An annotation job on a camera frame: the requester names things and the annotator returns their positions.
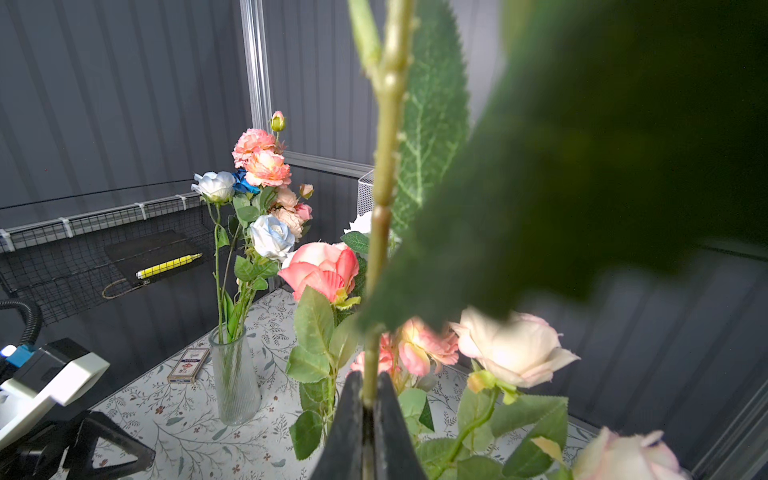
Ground black wire basket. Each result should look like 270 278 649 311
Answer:
1 193 214 324

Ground pale cream rose stem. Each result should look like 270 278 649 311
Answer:
425 308 578 479

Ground left black cable conduit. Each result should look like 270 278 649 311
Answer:
0 298 44 349

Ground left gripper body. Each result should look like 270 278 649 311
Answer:
1 421 72 479

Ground white blue rose stem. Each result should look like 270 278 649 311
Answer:
226 214 296 342

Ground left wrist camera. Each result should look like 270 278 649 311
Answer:
1 338 110 449

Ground yellow marker in basket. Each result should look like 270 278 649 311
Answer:
136 253 202 280

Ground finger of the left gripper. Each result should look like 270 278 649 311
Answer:
59 410 157 480

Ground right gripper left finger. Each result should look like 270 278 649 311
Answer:
310 372 364 480

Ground pink carnation spray stem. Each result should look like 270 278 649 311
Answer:
378 317 459 394

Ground clear ribbed glass vase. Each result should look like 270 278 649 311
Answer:
208 329 262 426

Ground white rose spray stem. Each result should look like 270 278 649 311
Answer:
341 211 372 255

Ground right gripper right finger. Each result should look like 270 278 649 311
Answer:
374 373 427 480

